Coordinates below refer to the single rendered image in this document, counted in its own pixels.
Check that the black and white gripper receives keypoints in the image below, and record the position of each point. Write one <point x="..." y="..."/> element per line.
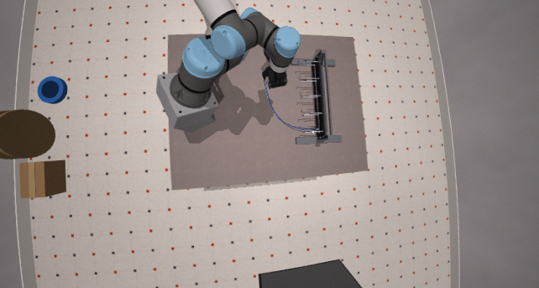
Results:
<point x="271" y="77"/>

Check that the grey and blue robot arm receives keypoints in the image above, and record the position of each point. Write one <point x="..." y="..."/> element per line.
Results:
<point x="228" y="39"/>

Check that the grey metal rack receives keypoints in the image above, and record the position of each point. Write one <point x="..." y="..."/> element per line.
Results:
<point x="320" y="102"/>

